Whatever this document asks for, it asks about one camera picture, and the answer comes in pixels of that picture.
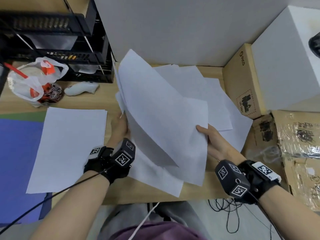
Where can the brown labelled cardboard box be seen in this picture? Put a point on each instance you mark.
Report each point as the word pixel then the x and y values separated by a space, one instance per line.
pixel 240 79

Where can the person's left hand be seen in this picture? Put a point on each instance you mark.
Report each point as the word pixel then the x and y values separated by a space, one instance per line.
pixel 121 129

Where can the blue folder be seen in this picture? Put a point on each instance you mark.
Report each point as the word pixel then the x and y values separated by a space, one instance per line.
pixel 15 159

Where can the white box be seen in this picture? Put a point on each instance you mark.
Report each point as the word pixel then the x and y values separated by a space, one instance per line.
pixel 285 67

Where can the white handheld controller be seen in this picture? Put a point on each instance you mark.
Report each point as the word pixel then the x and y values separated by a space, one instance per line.
pixel 80 89

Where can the person's right hand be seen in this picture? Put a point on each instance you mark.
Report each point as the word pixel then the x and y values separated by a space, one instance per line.
pixel 220 147

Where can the taped cardboard boxes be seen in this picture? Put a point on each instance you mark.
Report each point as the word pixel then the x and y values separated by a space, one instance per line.
pixel 297 132

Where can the black stacked file tray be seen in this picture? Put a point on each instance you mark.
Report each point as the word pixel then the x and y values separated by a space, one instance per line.
pixel 50 24

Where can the grey trousers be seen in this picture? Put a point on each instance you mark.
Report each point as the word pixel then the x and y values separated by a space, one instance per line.
pixel 120 214

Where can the black mesh pen holder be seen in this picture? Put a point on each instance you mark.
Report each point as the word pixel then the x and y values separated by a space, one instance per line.
pixel 315 44

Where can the clear plastic bag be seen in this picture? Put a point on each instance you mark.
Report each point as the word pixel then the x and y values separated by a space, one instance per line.
pixel 268 152

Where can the person's right forearm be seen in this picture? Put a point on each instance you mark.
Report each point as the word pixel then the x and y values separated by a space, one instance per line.
pixel 292 217

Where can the green folder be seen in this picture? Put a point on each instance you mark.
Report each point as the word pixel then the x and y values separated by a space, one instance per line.
pixel 25 116

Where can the red drinking straw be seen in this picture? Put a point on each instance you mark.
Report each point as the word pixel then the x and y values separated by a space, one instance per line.
pixel 16 71

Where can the drink cup in plastic bag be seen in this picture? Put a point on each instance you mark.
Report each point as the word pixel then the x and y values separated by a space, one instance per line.
pixel 22 87

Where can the squared stack of white papers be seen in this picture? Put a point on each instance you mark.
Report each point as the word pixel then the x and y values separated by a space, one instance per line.
pixel 67 147

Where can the large brown cardboard box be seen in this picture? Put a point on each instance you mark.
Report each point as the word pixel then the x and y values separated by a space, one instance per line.
pixel 30 3

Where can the printed drink cup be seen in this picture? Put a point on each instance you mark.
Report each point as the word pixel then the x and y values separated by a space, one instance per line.
pixel 53 92

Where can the flat printed cardboard box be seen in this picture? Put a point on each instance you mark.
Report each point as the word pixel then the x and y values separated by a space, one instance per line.
pixel 267 172

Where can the pile of white papers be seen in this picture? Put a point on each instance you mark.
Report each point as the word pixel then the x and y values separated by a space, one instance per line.
pixel 162 109

